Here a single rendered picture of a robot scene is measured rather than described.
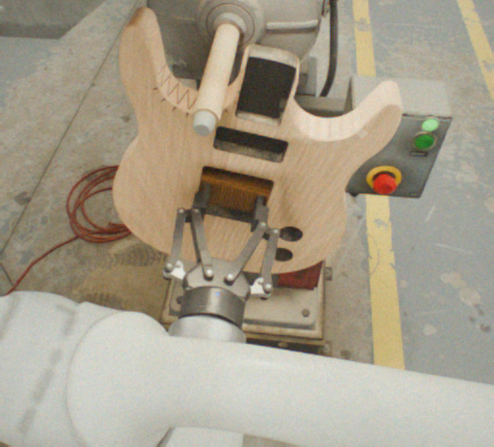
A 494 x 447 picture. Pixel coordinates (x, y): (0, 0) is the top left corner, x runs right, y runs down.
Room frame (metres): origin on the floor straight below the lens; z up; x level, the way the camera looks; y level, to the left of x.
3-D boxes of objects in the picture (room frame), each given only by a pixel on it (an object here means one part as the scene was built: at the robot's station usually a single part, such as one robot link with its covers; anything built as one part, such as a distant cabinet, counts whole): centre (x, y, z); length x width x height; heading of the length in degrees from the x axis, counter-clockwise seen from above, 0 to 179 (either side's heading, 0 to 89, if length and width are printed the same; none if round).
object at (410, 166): (0.71, -0.23, 0.99); 0.24 x 0.21 x 0.26; 174
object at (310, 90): (0.81, -0.12, 1.02); 0.13 x 0.04 x 0.04; 174
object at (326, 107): (0.72, -0.17, 1.02); 0.19 x 0.04 x 0.04; 84
